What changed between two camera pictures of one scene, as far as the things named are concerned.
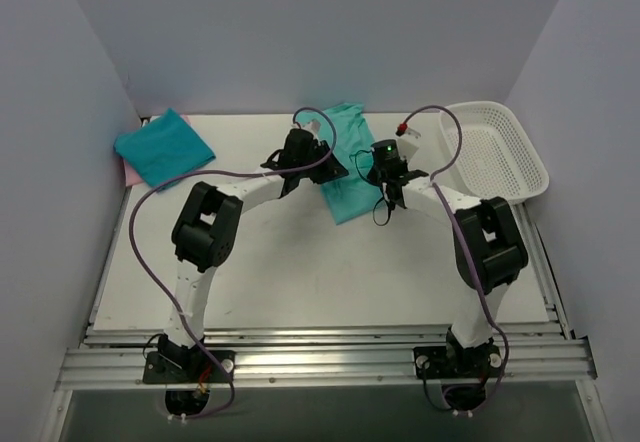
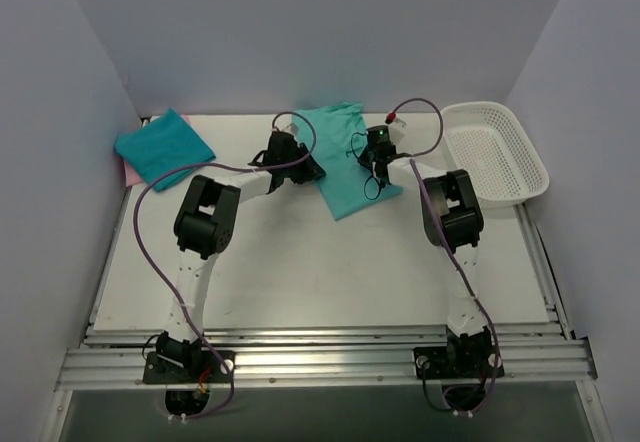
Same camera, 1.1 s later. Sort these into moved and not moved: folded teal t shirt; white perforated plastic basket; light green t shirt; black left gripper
Moved: black left gripper
Not moved: folded teal t shirt; white perforated plastic basket; light green t shirt
